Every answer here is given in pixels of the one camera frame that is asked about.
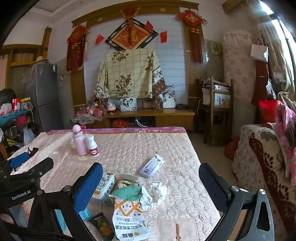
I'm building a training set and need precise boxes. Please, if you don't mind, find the beige curtain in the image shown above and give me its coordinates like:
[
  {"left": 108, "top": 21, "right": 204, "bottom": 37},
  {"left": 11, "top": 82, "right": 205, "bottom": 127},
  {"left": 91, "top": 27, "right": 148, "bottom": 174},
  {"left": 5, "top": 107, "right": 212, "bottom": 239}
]
[{"left": 245, "top": 0, "right": 296, "bottom": 109}]

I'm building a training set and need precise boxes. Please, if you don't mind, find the light blue packet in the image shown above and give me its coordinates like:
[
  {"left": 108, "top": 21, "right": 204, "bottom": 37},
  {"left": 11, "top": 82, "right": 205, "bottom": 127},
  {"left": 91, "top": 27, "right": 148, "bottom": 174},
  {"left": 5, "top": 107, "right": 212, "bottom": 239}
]
[{"left": 54, "top": 207, "right": 93, "bottom": 234}]

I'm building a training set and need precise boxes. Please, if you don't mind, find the white bottle with pink label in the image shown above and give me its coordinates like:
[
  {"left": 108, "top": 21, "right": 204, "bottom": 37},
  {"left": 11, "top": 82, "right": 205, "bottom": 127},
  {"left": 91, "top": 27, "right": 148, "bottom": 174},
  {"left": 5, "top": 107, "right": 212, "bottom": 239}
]
[{"left": 85, "top": 135, "right": 100, "bottom": 157}]

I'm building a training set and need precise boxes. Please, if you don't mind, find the green cloth scrap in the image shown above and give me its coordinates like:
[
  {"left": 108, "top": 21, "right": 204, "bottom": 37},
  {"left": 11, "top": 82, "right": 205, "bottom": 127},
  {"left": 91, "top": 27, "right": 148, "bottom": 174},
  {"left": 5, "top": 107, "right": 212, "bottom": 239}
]
[{"left": 110, "top": 185, "right": 142, "bottom": 201}]

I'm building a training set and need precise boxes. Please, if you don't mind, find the orange and white snack bag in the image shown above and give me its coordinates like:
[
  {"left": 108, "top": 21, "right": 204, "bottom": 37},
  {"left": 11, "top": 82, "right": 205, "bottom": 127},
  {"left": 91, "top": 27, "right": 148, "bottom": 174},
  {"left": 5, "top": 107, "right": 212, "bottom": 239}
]
[{"left": 112, "top": 196, "right": 154, "bottom": 241}]

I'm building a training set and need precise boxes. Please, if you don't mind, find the wooden wall frame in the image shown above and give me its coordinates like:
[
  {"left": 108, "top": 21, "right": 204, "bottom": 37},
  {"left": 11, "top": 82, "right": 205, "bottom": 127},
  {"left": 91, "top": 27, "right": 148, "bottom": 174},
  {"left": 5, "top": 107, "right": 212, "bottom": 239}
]
[{"left": 70, "top": 2, "right": 206, "bottom": 109}]

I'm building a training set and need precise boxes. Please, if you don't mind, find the dark snack packet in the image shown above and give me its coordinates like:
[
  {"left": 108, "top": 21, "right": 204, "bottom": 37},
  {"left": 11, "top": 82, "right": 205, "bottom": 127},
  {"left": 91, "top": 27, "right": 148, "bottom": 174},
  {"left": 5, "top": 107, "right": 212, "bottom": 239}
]
[{"left": 89, "top": 213, "right": 115, "bottom": 241}]

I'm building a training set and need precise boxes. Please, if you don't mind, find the framed couple photo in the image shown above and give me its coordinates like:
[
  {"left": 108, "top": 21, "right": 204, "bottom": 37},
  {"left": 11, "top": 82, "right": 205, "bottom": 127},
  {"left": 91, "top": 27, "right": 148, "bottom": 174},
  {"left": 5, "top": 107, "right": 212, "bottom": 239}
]
[{"left": 120, "top": 97, "right": 138, "bottom": 112}]

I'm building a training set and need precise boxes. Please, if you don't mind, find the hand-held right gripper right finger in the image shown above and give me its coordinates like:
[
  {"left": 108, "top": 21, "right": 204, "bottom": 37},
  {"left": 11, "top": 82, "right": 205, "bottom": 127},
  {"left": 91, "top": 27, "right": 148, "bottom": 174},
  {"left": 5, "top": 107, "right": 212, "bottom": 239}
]
[{"left": 198, "top": 163, "right": 275, "bottom": 241}]

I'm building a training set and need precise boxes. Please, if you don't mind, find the red plastic bag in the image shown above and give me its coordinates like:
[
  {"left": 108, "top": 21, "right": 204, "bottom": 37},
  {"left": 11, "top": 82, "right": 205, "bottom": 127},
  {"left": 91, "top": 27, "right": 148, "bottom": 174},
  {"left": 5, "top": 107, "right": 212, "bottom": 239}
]
[{"left": 111, "top": 119, "right": 129, "bottom": 128}]

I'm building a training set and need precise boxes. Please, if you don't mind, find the floral checked cloth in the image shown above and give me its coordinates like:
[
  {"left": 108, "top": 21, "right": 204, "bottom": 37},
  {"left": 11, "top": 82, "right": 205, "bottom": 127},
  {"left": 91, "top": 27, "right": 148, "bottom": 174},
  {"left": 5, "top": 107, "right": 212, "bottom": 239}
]
[{"left": 89, "top": 47, "right": 168, "bottom": 109}]

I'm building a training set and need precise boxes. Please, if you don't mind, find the wedding photo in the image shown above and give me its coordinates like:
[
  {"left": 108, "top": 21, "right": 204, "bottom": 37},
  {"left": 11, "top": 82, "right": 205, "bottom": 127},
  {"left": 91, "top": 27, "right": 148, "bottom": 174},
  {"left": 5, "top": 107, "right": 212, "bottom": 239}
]
[{"left": 162, "top": 90, "right": 176, "bottom": 108}]

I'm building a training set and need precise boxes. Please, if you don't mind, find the wooden slat rack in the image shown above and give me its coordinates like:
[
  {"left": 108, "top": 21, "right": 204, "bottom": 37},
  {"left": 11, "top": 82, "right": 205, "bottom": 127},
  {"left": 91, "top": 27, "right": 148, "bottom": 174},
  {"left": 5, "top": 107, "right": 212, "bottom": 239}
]
[{"left": 221, "top": 0, "right": 243, "bottom": 14}]

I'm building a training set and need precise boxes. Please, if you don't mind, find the wooden wall cabinet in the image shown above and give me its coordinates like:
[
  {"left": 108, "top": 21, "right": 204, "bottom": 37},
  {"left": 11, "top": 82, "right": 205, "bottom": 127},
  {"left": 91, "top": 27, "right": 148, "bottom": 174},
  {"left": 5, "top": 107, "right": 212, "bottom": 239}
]
[{"left": 0, "top": 44, "right": 42, "bottom": 91}]

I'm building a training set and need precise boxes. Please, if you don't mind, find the green and white milk carton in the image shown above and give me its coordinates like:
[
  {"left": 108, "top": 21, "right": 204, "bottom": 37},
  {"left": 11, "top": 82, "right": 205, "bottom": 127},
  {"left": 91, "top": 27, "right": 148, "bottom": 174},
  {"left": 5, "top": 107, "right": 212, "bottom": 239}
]
[{"left": 91, "top": 173, "right": 117, "bottom": 200}]

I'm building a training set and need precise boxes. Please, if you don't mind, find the pile of bags and clothes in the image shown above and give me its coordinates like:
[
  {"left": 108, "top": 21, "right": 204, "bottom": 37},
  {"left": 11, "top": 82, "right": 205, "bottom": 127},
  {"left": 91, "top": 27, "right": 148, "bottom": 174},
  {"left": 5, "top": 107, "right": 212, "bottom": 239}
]
[{"left": 0, "top": 88, "right": 38, "bottom": 149}]

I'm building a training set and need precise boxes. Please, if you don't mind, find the wooden chair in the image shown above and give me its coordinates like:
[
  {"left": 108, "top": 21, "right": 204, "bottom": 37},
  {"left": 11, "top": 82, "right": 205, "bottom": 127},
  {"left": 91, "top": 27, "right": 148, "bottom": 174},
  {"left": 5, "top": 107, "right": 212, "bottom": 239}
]
[{"left": 196, "top": 76, "right": 234, "bottom": 146}]

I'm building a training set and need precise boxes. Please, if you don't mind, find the air conditioner with floral cover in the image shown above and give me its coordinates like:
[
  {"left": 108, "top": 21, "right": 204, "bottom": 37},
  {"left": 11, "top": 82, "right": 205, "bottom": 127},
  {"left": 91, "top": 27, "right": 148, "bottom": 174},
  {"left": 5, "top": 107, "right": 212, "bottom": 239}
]
[{"left": 221, "top": 30, "right": 257, "bottom": 133}]

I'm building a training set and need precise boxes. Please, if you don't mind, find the blue and white box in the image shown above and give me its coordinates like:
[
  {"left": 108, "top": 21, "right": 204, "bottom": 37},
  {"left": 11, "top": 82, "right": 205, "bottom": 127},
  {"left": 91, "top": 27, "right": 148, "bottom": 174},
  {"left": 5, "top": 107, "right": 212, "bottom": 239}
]
[{"left": 139, "top": 153, "right": 164, "bottom": 179}]

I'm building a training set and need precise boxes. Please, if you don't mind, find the white and red jar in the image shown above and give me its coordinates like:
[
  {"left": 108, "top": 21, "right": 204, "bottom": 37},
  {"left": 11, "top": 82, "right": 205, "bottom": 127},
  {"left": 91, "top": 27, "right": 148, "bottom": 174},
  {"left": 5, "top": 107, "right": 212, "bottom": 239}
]
[{"left": 106, "top": 98, "right": 117, "bottom": 113}]

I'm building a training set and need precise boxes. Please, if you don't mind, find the large red knot ornament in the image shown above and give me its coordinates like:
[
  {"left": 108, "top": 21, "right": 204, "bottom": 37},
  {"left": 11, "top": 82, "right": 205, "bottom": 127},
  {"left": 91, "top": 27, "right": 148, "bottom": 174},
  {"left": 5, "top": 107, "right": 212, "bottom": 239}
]
[{"left": 174, "top": 9, "right": 207, "bottom": 64}]

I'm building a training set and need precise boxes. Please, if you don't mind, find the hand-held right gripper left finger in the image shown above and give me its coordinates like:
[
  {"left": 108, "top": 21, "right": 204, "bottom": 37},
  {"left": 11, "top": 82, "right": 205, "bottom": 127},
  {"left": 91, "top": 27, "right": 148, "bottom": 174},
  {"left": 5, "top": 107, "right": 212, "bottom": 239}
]
[{"left": 28, "top": 162, "right": 103, "bottom": 241}]

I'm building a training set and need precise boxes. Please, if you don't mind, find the grey refrigerator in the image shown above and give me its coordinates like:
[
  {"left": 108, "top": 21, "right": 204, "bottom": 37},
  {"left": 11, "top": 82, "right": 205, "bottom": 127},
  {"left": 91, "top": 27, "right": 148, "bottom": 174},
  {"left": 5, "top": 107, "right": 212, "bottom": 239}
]
[{"left": 24, "top": 63, "right": 64, "bottom": 133}]

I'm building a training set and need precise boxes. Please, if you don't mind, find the flower printed box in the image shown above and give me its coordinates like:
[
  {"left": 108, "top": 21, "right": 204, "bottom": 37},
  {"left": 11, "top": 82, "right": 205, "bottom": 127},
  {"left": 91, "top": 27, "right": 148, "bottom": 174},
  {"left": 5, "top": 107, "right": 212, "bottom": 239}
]
[{"left": 213, "top": 91, "right": 232, "bottom": 108}]

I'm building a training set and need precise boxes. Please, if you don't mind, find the beige paper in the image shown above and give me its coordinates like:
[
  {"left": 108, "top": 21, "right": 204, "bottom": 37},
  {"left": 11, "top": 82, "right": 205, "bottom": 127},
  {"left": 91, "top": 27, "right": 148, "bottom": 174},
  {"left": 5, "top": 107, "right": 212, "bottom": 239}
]
[{"left": 116, "top": 179, "right": 139, "bottom": 189}]

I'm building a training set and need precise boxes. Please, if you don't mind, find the red diamond wall plaque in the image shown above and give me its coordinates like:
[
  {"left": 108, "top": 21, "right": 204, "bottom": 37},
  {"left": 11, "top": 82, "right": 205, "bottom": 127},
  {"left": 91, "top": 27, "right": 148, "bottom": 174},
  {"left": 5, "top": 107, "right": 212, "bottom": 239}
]
[{"left": 105, "top": 20, "right": 158, "bottom": 52}]

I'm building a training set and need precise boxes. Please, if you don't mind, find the small wall picture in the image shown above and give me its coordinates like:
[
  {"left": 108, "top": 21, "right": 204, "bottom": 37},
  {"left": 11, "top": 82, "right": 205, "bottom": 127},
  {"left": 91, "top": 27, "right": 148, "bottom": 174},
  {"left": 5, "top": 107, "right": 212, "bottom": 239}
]
[{"left": 209, "top": 40, "right": 223, "bottom": 55}]

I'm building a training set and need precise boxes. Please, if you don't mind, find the green and white tissue packet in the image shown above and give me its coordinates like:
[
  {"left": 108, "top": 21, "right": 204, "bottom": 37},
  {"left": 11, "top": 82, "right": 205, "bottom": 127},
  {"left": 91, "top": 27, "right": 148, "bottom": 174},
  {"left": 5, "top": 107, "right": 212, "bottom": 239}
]
[{"left": 119, "top": 174, "right": 147, "bottom": 186}]

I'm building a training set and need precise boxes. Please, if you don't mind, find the clear bag of red items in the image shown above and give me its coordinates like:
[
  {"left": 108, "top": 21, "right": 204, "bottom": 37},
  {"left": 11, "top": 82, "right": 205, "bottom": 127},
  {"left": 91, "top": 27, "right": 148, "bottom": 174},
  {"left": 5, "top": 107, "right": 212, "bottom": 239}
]
[{"left": 73, "top": 97, "right": 109, "bottom": 127}]

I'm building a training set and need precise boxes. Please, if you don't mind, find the white paper bag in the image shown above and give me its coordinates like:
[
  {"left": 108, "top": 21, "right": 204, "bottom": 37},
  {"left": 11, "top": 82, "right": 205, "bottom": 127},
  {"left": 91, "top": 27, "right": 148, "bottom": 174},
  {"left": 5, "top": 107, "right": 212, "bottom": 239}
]
[{"left": 250, "top": 43, "right": 269, "bottom": 62}]

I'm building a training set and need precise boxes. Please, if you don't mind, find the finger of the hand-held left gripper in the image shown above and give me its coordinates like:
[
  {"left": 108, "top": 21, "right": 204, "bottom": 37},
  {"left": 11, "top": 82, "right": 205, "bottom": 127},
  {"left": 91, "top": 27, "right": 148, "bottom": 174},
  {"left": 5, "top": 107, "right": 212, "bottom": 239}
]
[
  {"left": 8, "top": 152, "right": 30, "bottom": 168},
  {"left": 13, "top": 157, "right": 54, "bottom": 181}
]

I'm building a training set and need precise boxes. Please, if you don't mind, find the window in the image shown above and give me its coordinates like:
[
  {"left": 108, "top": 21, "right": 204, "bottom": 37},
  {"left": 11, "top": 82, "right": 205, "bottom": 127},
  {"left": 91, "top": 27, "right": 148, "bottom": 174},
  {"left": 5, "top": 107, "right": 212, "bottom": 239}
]
[{"left": 260, "top": 0, "right": 296, "bottom": 58}]

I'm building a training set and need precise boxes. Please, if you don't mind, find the small red knot ornament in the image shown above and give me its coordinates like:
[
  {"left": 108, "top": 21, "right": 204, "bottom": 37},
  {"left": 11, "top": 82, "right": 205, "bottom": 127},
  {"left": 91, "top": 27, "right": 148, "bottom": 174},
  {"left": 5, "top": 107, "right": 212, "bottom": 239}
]
[{"left": 119, "top": 6, "right": 141, "bottom": 35}]

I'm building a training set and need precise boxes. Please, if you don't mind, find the pink printed quilt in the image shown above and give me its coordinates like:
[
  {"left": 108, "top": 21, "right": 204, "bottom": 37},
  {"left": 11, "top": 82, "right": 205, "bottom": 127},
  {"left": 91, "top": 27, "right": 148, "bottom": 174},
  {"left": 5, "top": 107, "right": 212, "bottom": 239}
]
[{"left": 268, "top": 100, "right": 296, "bottom": 179}]

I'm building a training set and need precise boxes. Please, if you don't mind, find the white plastic bag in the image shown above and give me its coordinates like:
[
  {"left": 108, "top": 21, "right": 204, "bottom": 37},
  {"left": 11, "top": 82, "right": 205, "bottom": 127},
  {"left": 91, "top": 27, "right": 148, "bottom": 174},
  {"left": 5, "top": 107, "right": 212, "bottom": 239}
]
[{"left": 23, "top": 125, "right": 36, "bottom": 146}]

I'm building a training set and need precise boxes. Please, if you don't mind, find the wide red tasselled hanging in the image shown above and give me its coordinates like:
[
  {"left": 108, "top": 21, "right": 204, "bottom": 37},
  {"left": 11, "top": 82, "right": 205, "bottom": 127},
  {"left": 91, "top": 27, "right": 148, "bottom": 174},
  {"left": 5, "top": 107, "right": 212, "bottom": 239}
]
[{"left": 66, "top": 24, "right": 90, "bottom": 74}]

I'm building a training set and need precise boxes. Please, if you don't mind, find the clear hanging plastic bag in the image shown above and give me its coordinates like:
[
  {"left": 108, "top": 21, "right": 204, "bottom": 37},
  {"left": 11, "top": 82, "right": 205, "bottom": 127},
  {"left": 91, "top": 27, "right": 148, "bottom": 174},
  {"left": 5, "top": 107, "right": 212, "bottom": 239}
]
[{"left": 265, "top": 79, "right": 277, "bottom": 100}]

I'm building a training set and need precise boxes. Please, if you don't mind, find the white tissue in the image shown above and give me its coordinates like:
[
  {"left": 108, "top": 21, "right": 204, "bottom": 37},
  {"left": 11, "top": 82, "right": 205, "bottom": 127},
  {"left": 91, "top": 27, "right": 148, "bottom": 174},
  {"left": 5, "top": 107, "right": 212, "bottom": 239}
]
[{"left": 139, "top": 182, "right": 167, "bottom": 211}]

